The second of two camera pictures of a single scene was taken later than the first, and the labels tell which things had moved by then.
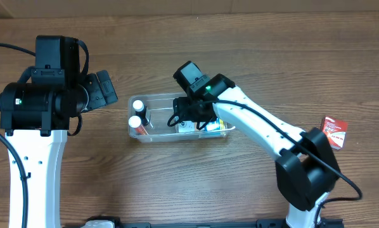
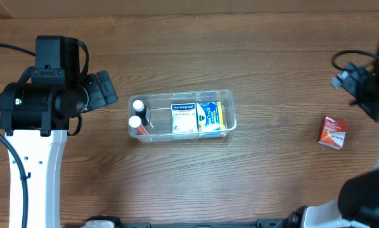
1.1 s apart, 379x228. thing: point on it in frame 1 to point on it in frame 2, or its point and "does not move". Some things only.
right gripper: [181, 108] to [353, 85]
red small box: [335, 130] does not move
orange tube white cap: [135, 122] does not move
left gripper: [94, 92] does not move
